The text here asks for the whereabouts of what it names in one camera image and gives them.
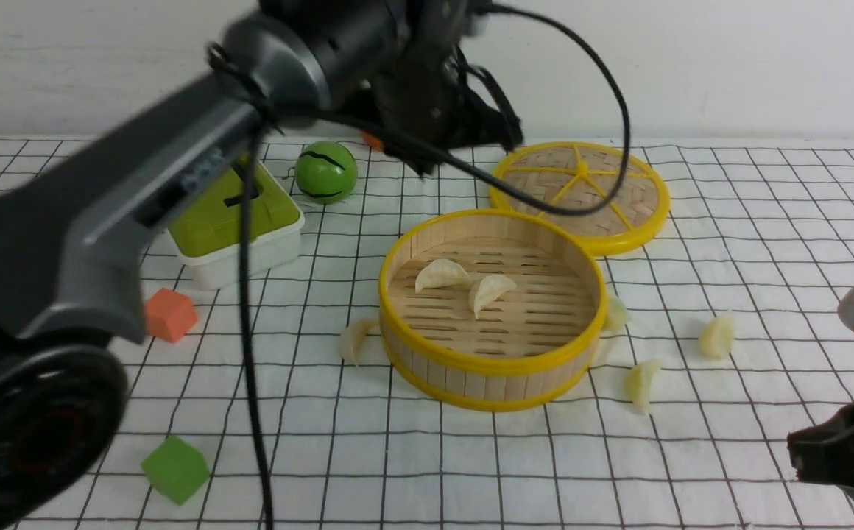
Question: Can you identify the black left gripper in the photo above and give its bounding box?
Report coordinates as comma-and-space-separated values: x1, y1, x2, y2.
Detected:
339, 47, 524, 152

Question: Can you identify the pale dumpling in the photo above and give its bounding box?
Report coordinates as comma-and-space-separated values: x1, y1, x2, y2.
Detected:
468, 274, 518, 321
697, 312, 736, 360
414, 258, 472, 293
603, 294, 630, 334
339, 318, 378, 366
624, 359, 663, 414

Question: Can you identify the pale dumpling front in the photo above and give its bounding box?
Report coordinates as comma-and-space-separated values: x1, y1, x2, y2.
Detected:
624, 359, 663, 414

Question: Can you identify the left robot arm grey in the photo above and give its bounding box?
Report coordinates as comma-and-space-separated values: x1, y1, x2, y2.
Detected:
0, 1, 495, 529

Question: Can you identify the bamboo steamer lid yellow rim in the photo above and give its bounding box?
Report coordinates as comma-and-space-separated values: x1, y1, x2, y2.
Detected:
489, 141, 671, 256

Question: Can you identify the bamboo steamer tray yellow rim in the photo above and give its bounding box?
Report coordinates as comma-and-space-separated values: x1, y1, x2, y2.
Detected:
378, 209, 608, 412

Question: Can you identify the orange fruit toy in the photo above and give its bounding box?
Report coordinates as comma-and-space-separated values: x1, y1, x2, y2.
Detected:
359, 131, 384, 153

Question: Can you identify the green ball toy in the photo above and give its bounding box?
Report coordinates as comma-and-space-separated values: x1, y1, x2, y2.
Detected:
294, 141, 359, 204

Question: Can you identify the green white lidded box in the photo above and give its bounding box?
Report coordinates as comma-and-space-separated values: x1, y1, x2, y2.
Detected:
167, 158, 306, 291

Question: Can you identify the orange cube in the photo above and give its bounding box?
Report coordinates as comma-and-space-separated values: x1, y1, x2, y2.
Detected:
144, 289, 199, 343

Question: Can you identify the white checkered tablecloth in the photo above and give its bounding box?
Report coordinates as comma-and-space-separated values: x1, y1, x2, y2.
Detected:
0, 136, 854, 530

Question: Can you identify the green cube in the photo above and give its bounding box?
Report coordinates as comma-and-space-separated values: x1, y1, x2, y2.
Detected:
141, 435, 211, 506

